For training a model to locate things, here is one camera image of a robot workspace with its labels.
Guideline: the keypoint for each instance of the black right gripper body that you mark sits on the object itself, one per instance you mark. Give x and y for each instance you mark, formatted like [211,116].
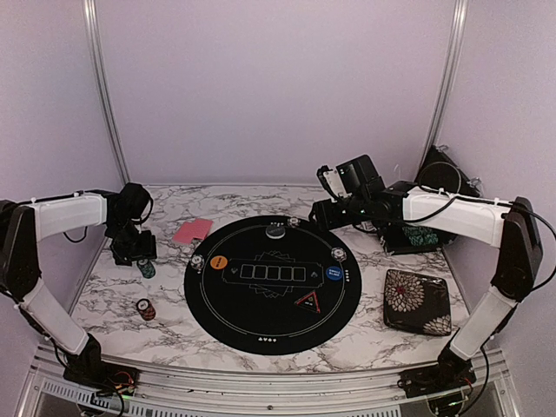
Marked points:
[356,212]

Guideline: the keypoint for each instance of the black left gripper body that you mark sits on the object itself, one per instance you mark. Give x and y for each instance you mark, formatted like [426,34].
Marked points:
[127,243]

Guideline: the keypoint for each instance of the green poker chip stack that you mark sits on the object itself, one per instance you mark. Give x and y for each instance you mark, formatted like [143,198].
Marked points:
[147,268]

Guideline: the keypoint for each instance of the grey chip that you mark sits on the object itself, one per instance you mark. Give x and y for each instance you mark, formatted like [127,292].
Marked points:
[197,262]
[339,254]
[294,222]

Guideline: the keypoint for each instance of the blue small blind button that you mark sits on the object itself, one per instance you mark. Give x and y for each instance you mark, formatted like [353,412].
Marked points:
[335,274]

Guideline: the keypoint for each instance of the black dealer button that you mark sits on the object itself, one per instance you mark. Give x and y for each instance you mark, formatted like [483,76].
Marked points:
[275,231]

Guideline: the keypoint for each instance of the orange big blind button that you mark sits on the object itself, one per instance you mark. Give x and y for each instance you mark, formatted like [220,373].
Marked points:
[218,262]

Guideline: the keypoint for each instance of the red triangle all-in marker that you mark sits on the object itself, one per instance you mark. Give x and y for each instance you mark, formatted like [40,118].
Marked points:
[309,302]

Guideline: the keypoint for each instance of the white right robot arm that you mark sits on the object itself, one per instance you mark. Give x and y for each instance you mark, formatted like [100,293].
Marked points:
[508,230]

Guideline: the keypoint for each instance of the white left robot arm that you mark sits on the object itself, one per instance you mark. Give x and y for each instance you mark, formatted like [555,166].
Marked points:
[32,251]

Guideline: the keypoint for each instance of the red playing card deck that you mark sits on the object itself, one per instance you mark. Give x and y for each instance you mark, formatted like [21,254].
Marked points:
[197,230]

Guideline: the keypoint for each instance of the red poker chip stack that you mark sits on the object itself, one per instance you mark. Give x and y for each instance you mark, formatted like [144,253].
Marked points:
[146,309]

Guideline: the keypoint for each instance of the floral patterned pouch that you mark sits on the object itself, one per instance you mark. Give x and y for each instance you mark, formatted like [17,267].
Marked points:
[416,303]

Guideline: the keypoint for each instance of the round black poker mat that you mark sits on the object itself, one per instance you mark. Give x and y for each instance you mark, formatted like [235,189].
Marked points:
[250,305]

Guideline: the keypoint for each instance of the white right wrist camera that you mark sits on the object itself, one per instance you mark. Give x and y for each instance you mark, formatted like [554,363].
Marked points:
[330,181]

